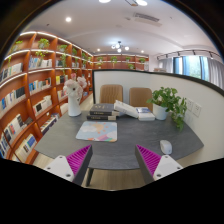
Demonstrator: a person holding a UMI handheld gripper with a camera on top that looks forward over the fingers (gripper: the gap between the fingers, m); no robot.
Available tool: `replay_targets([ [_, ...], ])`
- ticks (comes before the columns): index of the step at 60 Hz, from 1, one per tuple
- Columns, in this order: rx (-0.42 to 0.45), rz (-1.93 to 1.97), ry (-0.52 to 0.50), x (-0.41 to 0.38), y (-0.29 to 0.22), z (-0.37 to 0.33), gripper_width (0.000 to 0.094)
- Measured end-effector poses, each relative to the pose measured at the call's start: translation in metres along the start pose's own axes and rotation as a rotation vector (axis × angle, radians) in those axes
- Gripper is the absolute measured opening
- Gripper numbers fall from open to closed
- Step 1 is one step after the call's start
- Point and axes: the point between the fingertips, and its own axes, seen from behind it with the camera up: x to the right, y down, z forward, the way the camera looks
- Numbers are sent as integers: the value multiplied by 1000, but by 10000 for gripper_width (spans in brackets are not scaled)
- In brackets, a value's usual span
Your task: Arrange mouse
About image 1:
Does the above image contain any dark bottom stacked book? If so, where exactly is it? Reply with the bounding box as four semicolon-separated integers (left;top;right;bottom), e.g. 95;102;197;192
86;115;116;121

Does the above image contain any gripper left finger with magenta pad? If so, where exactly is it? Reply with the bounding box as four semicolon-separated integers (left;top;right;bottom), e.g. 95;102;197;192
44;145;93;186

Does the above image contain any white leaning book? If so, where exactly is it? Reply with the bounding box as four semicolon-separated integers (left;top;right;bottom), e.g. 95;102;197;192
114;100;138;118

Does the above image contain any right tan chair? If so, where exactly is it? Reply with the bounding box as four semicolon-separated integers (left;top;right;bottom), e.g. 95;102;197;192
129;87;153;111

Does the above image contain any white computer mouse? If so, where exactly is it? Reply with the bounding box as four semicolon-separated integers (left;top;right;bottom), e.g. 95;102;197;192
160;140;172;155

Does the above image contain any ceiling chandelier lamp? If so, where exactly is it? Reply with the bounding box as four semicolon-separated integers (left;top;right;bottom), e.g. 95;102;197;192
111;41;129;53

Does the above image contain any white vase with flowers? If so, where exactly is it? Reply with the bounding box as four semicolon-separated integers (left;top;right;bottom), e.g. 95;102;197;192
63;73;87;117

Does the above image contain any dark top stacked book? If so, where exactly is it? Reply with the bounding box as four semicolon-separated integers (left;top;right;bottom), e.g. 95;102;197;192
90;103;114;115

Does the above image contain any white wall socket panel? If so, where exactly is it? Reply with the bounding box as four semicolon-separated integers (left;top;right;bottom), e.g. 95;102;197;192
192;103;202;117

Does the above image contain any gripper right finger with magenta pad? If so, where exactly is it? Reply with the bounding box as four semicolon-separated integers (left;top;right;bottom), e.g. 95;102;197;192
135;145;182;184

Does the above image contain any white flat book blue cover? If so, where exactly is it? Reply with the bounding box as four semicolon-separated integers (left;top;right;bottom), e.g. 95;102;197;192
136;107;155;121

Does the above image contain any colourful pastel mouse pad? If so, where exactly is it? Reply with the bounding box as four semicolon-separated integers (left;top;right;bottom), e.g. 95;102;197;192
76;121;117;142

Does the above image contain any green plant in white pot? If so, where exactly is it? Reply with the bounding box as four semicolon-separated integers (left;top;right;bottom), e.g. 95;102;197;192
147;87;187;130

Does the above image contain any dark stacked book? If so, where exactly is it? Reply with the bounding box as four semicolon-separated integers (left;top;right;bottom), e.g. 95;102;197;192
86;115;116;121
90;103;114;115

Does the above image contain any orange wooden bookshelf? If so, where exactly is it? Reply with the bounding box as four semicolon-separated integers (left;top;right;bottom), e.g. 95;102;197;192
0;31;149;164

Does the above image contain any grey window curtain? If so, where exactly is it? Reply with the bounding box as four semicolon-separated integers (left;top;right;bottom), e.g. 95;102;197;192
208;59;224;90

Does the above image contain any tan chair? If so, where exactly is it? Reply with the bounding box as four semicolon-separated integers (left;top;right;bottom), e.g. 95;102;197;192
99;84;123;104
129;87;153;111

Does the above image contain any left tan chair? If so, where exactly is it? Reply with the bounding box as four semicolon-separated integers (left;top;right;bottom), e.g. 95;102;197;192
99;84;123;104

